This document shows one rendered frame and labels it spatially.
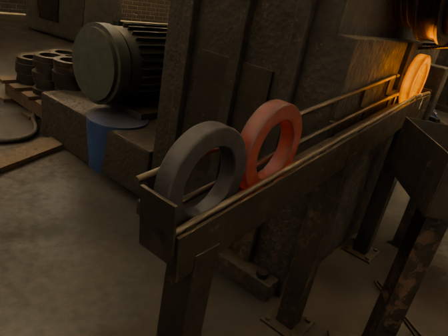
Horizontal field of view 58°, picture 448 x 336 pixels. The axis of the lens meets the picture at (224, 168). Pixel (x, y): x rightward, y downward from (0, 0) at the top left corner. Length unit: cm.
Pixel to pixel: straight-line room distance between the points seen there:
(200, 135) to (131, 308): 85
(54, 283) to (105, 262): 18
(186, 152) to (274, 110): 21
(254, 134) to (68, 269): 95
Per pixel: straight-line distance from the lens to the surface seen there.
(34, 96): 269
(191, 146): 57
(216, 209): 64
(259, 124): 70
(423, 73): 164
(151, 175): 62
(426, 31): 148
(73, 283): 142
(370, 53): 126
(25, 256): 154
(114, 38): 196
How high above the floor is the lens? 94
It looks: 24 degrees down
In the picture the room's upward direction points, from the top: 11 degrees clockwise
